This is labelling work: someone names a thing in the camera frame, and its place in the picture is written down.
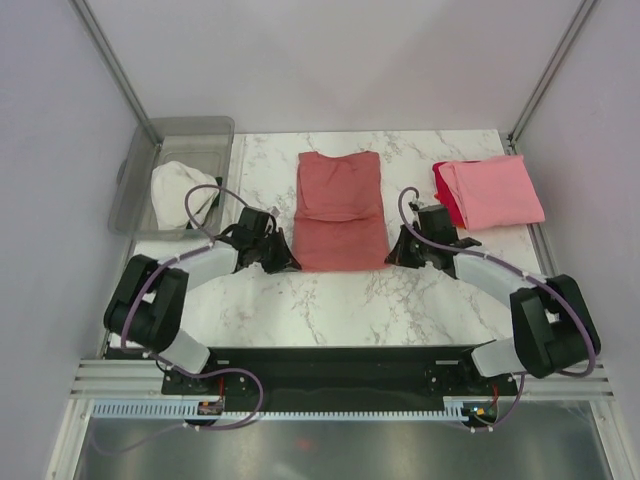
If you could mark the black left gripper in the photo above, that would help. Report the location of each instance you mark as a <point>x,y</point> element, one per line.
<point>285,259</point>

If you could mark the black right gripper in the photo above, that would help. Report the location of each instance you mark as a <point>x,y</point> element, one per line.
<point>400,255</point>

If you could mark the salmon red t-shirt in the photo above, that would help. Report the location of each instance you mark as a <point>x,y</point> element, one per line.
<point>339,222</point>

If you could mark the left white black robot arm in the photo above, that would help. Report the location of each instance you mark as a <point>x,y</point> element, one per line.
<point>147,305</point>

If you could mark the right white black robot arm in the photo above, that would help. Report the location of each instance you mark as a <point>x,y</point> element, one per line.
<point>552,329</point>

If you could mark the magenta red folded t-shirt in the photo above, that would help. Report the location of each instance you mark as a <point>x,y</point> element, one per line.
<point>445,197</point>

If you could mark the light pink folded t-shirt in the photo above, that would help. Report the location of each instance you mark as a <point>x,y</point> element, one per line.
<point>494,192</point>

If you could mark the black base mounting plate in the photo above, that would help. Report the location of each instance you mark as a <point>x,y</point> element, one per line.
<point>326,380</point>

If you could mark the grey transparent plastic bin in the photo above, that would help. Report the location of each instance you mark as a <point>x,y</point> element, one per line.
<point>203,143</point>

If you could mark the white crumpled t-shirt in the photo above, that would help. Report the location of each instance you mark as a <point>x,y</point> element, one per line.
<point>169,185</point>

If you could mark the aluminium rail profile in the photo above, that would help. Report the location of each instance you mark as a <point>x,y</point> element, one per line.
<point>141,379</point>

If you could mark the right aluminium frame post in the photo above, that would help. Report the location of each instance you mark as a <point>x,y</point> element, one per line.
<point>569,38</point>

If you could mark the aluminium frame post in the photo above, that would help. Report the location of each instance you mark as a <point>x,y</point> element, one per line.
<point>91,24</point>
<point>569,38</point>

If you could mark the left aluminium frame post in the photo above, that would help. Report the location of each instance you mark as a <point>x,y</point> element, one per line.
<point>91,24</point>

